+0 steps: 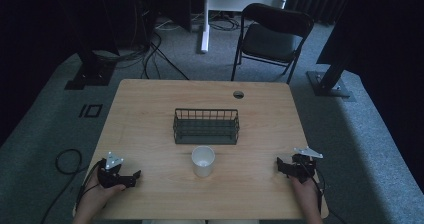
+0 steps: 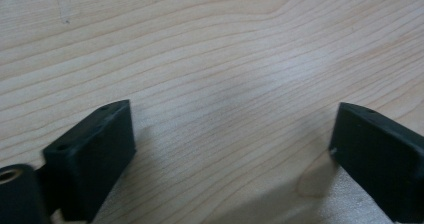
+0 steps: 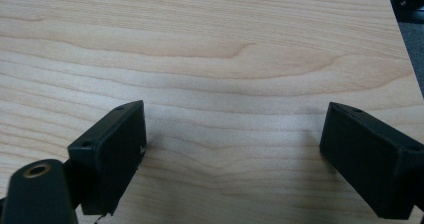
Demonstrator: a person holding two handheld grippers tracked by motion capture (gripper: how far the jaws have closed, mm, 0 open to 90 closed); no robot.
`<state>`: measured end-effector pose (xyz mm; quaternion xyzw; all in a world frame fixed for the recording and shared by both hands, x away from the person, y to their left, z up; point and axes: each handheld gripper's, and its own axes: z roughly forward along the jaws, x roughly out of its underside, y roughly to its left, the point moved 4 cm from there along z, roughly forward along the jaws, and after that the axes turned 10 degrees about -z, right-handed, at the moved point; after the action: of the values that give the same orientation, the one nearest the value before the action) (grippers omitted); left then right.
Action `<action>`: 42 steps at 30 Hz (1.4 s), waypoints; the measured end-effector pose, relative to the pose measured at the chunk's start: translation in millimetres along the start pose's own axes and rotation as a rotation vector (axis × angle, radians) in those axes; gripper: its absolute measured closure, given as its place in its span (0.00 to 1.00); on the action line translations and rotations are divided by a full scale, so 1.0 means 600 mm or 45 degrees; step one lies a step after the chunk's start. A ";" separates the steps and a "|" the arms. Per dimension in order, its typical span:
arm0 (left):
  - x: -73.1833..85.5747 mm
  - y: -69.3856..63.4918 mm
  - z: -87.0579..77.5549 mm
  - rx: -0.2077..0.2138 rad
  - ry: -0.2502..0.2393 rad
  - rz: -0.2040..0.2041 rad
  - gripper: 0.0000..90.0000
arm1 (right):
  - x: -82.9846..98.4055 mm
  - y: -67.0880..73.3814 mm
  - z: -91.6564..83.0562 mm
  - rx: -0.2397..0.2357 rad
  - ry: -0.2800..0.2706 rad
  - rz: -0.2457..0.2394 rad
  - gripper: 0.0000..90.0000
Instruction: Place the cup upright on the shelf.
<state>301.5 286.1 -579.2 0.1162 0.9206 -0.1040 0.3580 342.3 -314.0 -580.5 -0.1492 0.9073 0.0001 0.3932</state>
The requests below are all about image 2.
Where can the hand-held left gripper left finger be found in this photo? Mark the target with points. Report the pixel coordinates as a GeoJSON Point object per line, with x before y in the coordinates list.
{"type": "Point", "coordinates": [88, 160]}

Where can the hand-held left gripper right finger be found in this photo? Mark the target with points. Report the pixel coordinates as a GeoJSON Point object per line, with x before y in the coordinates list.
{"type": "Point", "coordinates": [380, 157]}

